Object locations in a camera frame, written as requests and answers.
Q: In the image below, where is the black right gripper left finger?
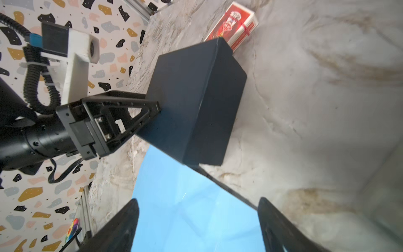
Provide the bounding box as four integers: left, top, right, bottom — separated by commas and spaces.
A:
79, 198, 140, 252

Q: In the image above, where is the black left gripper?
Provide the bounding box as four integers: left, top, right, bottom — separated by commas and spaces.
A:
56, 91, 161, 160

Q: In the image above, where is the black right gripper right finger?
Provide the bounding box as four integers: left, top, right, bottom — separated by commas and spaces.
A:
257, 197, 328, 252

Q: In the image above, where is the blue wrapping paper sheet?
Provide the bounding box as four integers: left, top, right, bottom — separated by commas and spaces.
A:
132, 147, 265, 252

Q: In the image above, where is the black gift box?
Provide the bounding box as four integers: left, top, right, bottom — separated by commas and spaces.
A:
137, 38, 247, 166

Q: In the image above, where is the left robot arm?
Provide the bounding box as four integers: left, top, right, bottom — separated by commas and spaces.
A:
1, 82, 161, 171

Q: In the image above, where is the red playing card box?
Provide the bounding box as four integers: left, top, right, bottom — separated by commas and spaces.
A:
204, 2, 259, 52

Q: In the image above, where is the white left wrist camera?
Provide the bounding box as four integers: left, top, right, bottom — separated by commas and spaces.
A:
41, 22, 100, 105

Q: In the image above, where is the aluminium left corner post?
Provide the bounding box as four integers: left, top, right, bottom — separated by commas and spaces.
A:
123, 0, 174, 22

